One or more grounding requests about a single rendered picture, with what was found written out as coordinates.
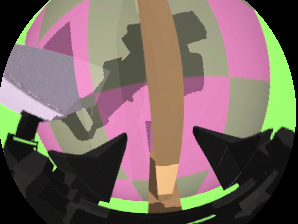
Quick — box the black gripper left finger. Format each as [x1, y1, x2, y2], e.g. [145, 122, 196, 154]
[47, 132, 128, 204]

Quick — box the long wooden rail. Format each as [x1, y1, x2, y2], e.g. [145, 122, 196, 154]
[138, 0, 185, 201]

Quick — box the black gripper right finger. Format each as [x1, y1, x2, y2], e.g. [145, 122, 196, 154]
[193, 125, 273, 190]

